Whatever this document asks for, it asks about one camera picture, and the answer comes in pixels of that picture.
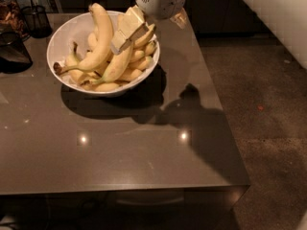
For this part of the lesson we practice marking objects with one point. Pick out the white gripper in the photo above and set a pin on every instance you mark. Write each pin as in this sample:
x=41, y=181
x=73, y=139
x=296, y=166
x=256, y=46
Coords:
x=160, y=3

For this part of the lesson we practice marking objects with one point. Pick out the long banana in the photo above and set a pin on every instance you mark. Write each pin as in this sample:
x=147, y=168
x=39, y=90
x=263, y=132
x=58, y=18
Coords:
x=116, y=67
x=101, y=51

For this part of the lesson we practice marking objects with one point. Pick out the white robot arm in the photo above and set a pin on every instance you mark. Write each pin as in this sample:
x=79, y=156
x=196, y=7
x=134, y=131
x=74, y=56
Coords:
x=286, y=19

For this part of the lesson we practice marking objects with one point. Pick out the banana upper right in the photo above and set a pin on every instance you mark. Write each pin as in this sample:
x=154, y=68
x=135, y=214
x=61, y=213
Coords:
x=144, y=39

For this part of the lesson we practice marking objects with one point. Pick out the small banana right rim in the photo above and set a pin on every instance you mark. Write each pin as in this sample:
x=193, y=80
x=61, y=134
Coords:
x=150, y=48

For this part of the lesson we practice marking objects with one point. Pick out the banana middle right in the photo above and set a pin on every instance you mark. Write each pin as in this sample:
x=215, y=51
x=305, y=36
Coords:
x=136, y=55

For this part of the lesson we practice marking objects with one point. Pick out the banana lower right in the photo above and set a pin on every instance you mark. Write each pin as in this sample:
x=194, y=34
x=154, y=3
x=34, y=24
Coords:
x=141, y=64

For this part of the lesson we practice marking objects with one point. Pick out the white bowl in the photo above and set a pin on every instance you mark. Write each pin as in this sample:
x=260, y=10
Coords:
x=77, y=30

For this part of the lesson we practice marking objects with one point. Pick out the banana bottom front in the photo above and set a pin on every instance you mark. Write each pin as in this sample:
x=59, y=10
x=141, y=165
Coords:
x=103, y=87

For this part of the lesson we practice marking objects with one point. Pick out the banana lower left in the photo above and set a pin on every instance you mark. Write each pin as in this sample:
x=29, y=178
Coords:
x=76, y=75

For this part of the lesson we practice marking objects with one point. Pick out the black mesh pen cup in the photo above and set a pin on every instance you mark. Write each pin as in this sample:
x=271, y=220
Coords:
x=37, y=21

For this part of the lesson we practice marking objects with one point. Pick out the glass jar with snacks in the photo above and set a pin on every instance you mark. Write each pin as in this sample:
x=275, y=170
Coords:
x=12, y=19

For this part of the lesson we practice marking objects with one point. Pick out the dark glass container left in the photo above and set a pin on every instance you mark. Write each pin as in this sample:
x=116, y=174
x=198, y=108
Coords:
x=14, y=57

